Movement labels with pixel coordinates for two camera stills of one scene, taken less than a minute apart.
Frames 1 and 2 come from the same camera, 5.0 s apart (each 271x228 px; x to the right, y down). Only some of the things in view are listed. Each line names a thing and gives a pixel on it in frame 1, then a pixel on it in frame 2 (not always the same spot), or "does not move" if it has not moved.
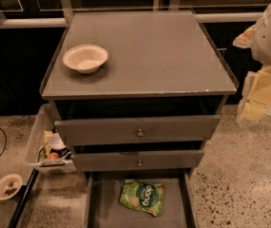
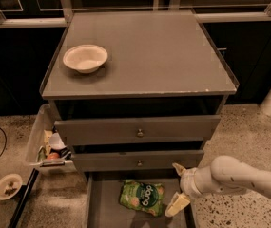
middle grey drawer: (93, 161) does not move
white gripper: (270, 37) -> (188, 181)
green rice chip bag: (141, 196) does not move
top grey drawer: (137, 130) does not move
